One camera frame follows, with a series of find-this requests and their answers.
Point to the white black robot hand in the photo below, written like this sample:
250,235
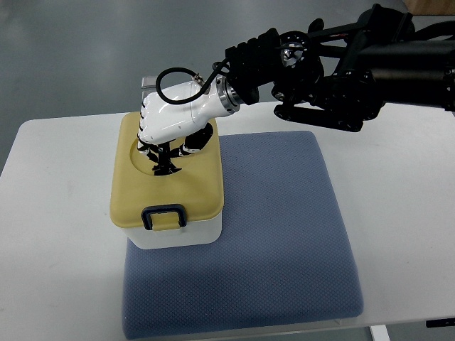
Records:
162,122

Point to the yellow storage box lid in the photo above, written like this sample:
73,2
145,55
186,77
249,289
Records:
198,186

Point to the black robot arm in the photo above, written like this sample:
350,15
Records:
340,77

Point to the white storage box base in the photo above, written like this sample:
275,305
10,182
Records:
194,233

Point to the brown cardboard box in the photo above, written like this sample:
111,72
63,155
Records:
430,7

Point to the dark blue front latch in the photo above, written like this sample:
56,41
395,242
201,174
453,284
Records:
149,216

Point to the blue grey cushion mat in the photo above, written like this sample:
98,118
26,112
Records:
283,256

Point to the white table leg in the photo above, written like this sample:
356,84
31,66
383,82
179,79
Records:
379,333

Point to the black object under table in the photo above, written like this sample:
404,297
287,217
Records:
440,323

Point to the black lid handle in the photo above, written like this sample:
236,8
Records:
164,165

